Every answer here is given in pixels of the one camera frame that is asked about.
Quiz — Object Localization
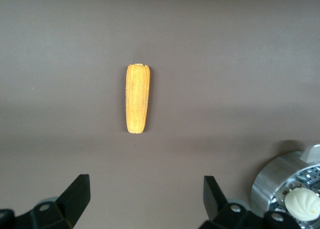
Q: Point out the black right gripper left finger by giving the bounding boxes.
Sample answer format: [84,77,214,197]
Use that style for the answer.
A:
[0,174,91,229]

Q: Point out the yellow corn cob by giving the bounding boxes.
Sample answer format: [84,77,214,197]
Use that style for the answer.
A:
[124,63,151,134]

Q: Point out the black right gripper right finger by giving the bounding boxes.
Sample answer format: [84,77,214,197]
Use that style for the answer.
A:
[199,175,305,229]

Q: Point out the stainless steel steamer pot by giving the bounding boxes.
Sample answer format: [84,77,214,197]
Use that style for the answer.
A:
[250,143,320,229]

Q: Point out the white steamed bun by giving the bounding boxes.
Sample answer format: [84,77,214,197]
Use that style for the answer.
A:
[284,187,320,222]

